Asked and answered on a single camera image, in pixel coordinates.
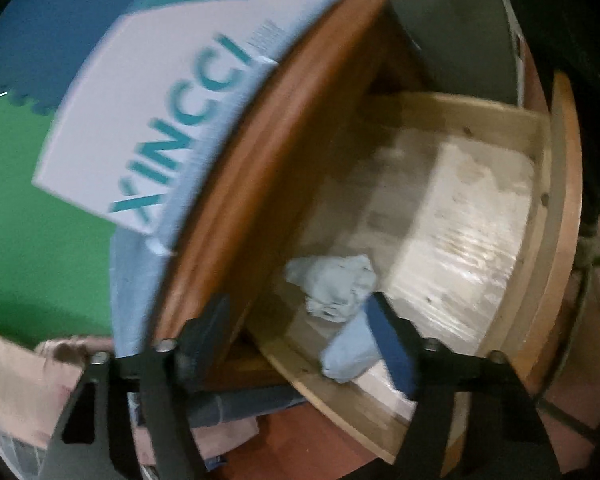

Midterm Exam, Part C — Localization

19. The light blue underwear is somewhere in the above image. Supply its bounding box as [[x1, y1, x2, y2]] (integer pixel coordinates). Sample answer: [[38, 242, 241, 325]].
[[320, 310, 381, 384]]

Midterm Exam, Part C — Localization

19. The grey white underwear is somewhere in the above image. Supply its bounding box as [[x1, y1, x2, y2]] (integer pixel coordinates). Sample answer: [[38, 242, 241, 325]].
[[284, 255, 377, 323]]

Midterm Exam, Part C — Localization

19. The wooden drawer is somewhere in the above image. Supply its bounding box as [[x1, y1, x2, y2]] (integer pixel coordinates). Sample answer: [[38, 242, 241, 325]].
[[247, 71, 584, 466]]

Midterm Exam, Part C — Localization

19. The beige floral curtain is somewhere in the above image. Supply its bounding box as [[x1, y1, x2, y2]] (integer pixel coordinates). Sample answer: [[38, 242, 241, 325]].
[[0, 336, 114, 448]]

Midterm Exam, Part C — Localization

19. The green foam mat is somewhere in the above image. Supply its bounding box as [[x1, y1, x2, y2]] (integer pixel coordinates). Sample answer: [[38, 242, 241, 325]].
[[0, 89, 114, 347]]

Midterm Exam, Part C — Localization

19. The blue checked cloth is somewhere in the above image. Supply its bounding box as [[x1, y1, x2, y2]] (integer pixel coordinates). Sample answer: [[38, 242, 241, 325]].
[[109, 0, 341, 358]]

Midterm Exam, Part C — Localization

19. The white XINCCI shoe box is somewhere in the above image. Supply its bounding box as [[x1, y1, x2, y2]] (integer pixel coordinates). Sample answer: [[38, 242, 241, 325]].
[[33, 0, 324, 233]]

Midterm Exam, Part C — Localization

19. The blue foam mat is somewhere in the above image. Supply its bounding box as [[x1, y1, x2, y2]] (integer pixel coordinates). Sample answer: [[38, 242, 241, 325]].
[[0, 0, 351, 114]]

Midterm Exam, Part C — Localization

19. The wooden nightstand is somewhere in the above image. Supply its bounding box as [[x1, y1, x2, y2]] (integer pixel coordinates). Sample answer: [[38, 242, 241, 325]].
[[154, 0, 428, 392]]

